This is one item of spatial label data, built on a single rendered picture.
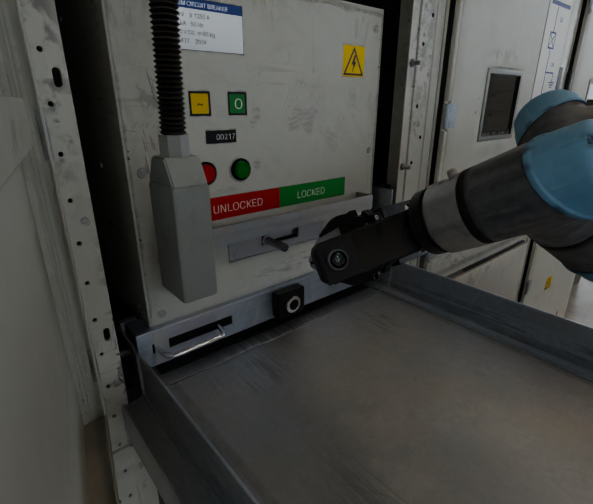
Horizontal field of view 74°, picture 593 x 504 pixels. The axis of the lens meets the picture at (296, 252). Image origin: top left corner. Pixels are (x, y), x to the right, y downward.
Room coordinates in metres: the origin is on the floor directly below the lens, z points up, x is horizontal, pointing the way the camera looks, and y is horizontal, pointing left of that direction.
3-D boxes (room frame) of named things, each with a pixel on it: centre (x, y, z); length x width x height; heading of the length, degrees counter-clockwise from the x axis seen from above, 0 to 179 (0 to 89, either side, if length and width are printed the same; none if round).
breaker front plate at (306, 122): (0.66, 0.03, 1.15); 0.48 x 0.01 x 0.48; 130
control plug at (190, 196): (0.48, 0.14, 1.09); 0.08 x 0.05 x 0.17; 40
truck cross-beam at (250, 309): (0.68, 0.04, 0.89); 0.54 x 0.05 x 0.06; 130
